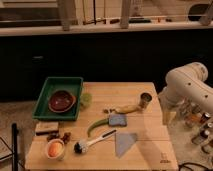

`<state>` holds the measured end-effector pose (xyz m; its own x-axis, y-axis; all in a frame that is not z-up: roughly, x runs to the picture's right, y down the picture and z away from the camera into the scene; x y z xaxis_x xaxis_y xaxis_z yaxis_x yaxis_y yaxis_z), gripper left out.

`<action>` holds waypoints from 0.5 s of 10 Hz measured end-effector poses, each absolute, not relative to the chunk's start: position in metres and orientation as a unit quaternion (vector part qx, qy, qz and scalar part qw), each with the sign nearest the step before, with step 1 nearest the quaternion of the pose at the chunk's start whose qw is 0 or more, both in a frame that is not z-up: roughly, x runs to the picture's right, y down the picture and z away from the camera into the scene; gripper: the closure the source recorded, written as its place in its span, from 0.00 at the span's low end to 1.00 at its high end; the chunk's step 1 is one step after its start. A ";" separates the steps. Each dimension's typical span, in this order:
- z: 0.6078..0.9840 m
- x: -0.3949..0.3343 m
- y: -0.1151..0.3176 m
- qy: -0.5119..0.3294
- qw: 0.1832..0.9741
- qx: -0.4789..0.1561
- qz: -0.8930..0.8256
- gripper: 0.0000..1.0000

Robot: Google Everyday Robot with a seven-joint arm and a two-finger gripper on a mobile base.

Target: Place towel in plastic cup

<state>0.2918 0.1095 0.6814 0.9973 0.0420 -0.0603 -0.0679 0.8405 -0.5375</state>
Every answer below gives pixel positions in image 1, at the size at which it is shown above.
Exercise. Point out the small wooden block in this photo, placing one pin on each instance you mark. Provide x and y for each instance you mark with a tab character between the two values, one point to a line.
46	127

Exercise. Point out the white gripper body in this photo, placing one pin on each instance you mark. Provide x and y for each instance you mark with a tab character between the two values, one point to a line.
167	103

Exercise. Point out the black stand pole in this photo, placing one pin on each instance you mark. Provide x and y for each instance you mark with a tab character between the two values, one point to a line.
14	147

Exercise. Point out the metal cup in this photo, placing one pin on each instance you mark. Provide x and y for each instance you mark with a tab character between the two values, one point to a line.
145	99

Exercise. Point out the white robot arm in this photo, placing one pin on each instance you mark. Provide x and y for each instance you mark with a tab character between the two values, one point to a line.
186	83

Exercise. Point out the yellow banana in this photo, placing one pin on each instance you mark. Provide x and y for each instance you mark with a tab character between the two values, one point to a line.
126	109

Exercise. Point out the dark red bowl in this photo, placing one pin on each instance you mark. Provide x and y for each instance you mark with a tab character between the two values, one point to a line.
61	101

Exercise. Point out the green plastic tray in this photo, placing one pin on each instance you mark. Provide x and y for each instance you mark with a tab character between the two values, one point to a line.
52	84

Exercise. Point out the light green plastic cup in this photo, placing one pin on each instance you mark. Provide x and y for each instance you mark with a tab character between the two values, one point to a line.
85	100

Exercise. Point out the brown dried fruit pieces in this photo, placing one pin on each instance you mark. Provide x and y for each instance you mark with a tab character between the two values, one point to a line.
65	137

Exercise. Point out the grey blue towel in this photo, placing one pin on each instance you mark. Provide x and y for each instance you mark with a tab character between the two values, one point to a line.
123	142

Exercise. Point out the white dish brush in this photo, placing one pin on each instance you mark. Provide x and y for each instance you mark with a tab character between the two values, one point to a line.
83	145

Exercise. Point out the blue sponge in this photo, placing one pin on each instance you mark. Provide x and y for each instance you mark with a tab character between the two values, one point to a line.
117	120

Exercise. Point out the spice bottle rack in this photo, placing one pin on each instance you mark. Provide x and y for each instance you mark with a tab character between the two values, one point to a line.
195	119

